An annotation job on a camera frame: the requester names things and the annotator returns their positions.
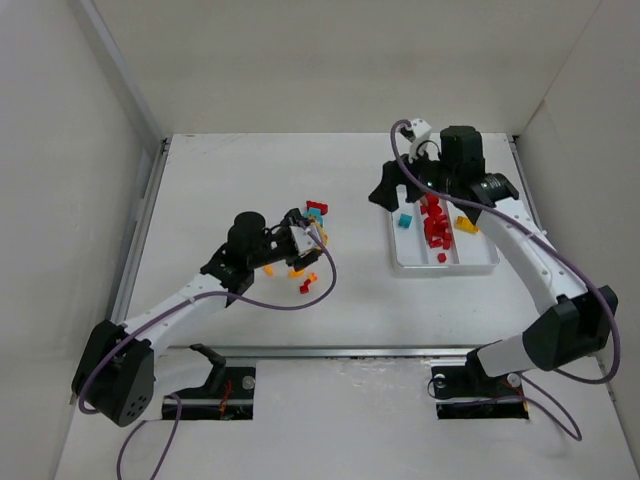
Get teal frog printed brick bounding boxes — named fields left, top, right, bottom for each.
left=304, top=208, right=324, bottom=226

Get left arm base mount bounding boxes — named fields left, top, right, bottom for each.
left=154, top=344, right=257, bottom=421

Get white divided tray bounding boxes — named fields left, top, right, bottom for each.
left=388, top=188, right=499, bottom=277

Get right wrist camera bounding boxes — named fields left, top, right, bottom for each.
left=400, top=118, right=432, bottom=160

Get red arch brick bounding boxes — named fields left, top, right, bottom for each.
left=306, top=200, right=329, bottom=215

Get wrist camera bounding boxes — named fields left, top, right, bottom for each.
left=289, top=222, right=328, bottom=256
left=400, top=118, right=432, bottom=160

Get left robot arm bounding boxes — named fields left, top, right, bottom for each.
left=71, top=208, right=330, bottom=427

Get aluminium frame rail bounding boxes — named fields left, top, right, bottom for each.
left=99, top=344, right=584, bottom=360

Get teal and red square brick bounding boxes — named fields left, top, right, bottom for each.
left=397, top=213, right=412, bottom=229

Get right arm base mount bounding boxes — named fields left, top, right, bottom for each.
left=428, top=365, right=529, bottom=420

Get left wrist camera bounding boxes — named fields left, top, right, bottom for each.
left=289, top=222, right=328, bottom=256

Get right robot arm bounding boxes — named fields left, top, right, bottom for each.
left=369, top=119, right=621, bottom=383

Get yellow studded brick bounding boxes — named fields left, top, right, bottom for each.
left=454, top=216, right=479, bottom=235

